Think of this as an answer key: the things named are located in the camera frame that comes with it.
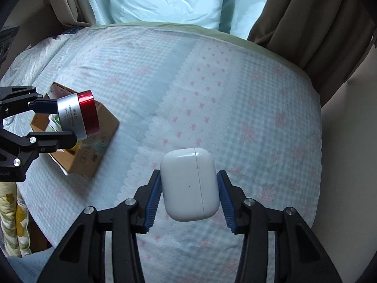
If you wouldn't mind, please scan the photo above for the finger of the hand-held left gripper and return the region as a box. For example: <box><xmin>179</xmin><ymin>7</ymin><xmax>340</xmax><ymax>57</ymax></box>
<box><xmin>0</xmin><ymin>127</ymin><xmax>78</xmax><ymax>166</ymax></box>
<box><xmin>0</xmin><ymin>86</ymin><xmax>58</xmax><ymax>118</ymax></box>

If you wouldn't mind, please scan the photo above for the cardboard box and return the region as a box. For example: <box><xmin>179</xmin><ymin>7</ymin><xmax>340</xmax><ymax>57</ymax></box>
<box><xmin>29</xmin><ymin>83</ymin><xmax>120</xmax><ymax>179</ymax></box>

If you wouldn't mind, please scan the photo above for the dark printed box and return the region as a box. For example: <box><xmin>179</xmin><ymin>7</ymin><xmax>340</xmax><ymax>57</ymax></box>
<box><xmin>0</xmin><ymin>26</ymin><xmax>20</xmax><ymax>65</ymax></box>

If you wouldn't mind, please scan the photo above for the beige headboard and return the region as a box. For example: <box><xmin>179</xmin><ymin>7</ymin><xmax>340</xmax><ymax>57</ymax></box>
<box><xmin>1</xmin><ymin>15</ymin><xmax>64</xmax><ymax>65</ymax></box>

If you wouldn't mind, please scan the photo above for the silver jar with red lid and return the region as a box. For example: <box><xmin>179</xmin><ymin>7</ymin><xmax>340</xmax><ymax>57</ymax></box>
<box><xmin>57</xmin><ymin>90</ymin><xmax>100</xmax><ymax>140</ymax></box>

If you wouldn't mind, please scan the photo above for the yellow floral blanket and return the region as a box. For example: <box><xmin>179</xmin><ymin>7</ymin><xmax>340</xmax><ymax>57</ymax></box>
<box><xmin>0</xmin><ymin>181</ymin><xmax>33</xmax><ymax>257</ymax></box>

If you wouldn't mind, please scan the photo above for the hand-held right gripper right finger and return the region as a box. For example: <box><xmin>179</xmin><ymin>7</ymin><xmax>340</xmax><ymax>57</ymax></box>
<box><xmin>216</xmin><ymin>170</ymin><xmax>336</xmax><ymax>283</ymax></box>

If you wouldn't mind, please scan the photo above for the white earbud case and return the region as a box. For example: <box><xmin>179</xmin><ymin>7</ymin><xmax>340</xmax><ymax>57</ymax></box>
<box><xmin>160</xmin><ymin>147</ymin><xmax>221</xmax><ymax>221</ymax></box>

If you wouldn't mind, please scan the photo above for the beige curtain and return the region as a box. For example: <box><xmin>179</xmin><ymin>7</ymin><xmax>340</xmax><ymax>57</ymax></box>
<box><xmin>37</xmin><ymin>0</ymin><xmax>98</xmax><ymax>31</ymax></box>
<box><xmin>247</xmin><ymin>0</ymin><xmax>377</xmax><ymax>108</ymax></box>

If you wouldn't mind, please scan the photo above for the white pillow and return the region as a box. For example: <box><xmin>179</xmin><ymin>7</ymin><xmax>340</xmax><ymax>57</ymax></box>
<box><xmin>0</xmin><ymin>34</ymin><xmax>77</xmax><ymax>83</ymax></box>

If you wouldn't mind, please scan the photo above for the light blue hanging cloth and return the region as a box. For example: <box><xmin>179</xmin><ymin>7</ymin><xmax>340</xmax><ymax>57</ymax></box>
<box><xmin>79</xmin><ymin>0</ymin><xmax>273</xmax><ymax>40</ymax></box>

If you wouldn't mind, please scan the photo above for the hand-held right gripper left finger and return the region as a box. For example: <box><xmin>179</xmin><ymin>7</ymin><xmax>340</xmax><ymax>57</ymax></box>
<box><xmin>37</xmin><ymin>169</ymin><xmax>162</xmax><ymax>283</ymax></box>

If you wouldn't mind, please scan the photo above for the grey-blue cloth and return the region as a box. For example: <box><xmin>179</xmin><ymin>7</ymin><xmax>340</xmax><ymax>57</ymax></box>
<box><xmin>6</xmin><ymin>246</ymin><xmax>56</xmax><ymax>283</ymax></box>

